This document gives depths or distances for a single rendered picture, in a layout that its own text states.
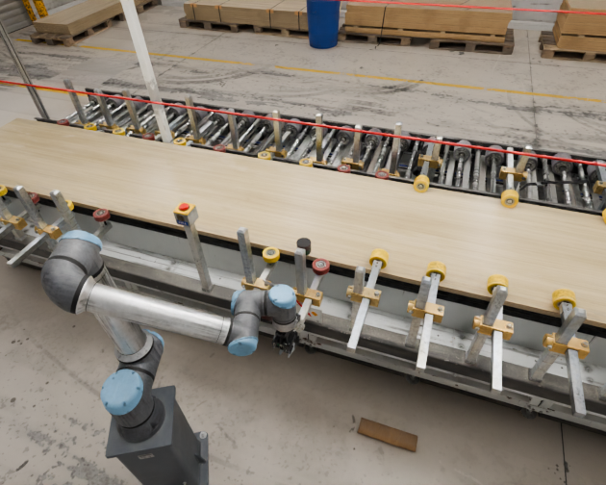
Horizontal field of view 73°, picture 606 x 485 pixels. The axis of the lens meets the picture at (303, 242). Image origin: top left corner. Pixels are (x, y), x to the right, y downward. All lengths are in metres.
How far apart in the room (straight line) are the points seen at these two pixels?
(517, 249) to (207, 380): 1.85
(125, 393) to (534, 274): 1.74
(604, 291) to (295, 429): 1.62
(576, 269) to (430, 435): 1.12
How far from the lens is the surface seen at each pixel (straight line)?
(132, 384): 1.73
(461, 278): 1.93
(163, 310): 1.31
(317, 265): 1.88
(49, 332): 3.29
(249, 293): 1.43
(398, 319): 2.07
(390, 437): 2.39
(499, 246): 2.14
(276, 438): 2.45
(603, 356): 2.21
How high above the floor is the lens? 2.28
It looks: 44 degrees down
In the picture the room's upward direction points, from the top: 3 degrees counter-clockwise
